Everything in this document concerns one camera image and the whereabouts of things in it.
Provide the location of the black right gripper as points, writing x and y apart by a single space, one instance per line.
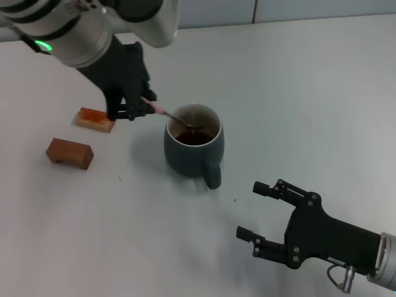
325 238

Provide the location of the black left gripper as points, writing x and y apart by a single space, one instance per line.
123 77

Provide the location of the grey ceramic cup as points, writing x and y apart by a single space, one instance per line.
185 157

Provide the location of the white and silver left robot arm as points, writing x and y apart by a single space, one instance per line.
77 37

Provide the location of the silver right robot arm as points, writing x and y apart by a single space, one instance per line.
388 260

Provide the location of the light wooden stained block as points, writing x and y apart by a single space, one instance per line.
92 122

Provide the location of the dark coffee liquid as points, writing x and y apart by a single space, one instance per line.
191 139

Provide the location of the dark wooden arch block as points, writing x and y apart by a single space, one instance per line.
71 151

